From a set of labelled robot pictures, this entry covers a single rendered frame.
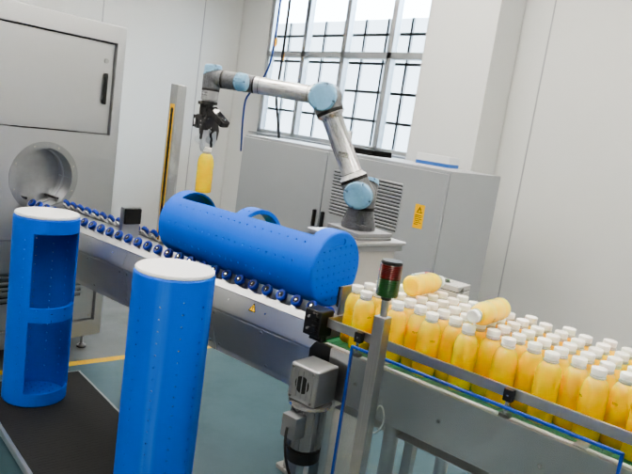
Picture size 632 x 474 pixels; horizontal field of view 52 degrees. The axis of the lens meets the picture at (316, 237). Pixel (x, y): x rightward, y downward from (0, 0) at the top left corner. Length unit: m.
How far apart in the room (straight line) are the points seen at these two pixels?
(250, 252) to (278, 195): 2.58
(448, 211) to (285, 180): 1.52
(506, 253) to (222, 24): 4.41
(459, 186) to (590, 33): 1.60
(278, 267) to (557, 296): 2.93
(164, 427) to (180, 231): 0.82
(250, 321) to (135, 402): 0.50
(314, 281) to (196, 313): 0.42
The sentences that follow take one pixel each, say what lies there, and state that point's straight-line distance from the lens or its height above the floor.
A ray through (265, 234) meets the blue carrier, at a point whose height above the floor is 1.17.
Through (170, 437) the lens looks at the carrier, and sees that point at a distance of 2.42.
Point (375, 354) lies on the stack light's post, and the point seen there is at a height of 0.99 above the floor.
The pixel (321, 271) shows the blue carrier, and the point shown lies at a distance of 2.31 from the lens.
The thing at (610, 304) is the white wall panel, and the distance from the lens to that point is 4.77.
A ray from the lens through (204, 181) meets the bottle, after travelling 2.82.
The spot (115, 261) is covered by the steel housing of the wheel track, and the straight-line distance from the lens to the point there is 3.16.
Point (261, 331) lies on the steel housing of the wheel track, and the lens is 2.48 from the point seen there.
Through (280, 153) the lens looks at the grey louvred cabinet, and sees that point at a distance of 5.03.
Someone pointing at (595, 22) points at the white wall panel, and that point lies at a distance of 5.01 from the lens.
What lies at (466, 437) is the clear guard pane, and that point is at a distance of 1.90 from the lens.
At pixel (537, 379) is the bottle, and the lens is 1.86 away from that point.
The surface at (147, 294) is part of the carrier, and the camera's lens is 2.25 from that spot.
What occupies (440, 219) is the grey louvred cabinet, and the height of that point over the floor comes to 1.16.
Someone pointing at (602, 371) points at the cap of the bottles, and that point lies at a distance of 1.82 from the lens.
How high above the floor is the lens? 1.59
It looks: 10 degrees down
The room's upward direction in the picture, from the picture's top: 8 degrees clockwise
